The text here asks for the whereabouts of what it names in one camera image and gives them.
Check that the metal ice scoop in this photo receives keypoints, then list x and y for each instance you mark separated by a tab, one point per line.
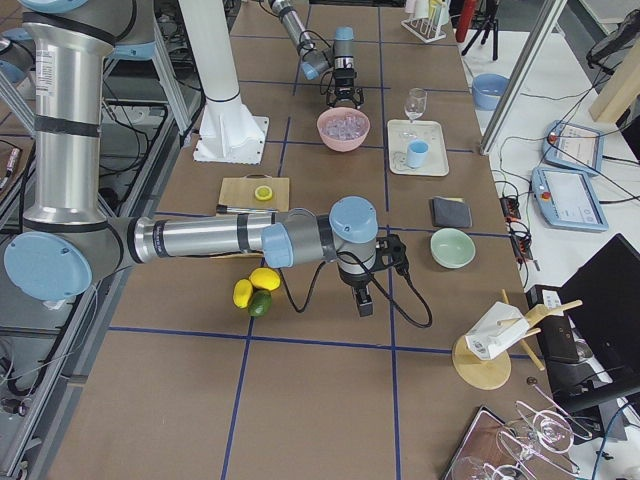
223	209

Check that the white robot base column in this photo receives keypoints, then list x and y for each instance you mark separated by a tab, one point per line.
228	132

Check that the clear ice cubes pile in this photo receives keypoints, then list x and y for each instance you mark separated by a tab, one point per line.
346	127

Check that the light blue cup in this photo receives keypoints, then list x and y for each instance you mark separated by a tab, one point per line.
416	153

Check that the wooden cup stand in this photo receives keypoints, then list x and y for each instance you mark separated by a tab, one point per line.
480	357

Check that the pink bowl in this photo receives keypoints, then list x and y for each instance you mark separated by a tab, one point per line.
337	145

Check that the cream serving tray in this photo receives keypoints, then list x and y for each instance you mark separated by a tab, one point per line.
402	132

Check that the clear wine glass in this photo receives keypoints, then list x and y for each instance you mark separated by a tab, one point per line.
415	104

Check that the green bowl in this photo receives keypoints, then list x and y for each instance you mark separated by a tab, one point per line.
452	248

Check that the yellow lemon upper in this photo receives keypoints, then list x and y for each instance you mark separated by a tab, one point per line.
265	279

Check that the yellow lemon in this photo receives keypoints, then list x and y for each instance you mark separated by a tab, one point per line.
242	293
265	279

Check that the green avocado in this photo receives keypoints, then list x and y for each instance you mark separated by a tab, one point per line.
259	303

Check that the grey folded cloth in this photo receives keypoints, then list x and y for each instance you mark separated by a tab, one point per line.
450	213

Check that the yellow lemon lower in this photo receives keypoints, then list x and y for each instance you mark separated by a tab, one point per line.
242	293

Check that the wooden cutting board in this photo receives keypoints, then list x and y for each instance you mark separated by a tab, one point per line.
240	192

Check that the blue bowl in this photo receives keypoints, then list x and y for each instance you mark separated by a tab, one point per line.
487	90

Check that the red fire extinguisher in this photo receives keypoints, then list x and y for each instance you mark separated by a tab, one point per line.
464	20

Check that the black tripod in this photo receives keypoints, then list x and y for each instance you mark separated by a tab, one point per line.
487	26

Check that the glasses on tray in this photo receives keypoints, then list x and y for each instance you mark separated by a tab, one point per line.
534	444

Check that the upper teach pendant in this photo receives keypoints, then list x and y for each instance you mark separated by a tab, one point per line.
572	146

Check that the teach pendant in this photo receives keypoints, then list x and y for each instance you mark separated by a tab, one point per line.
572	146
567	200

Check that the black laptop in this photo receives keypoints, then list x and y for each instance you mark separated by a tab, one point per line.
608	319

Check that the lower teach pendant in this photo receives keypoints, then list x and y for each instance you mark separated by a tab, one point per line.
567	200

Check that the white wire rack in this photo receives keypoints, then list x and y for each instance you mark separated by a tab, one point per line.
426	19

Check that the aluminium frame post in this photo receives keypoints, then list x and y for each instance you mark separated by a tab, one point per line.
543	26

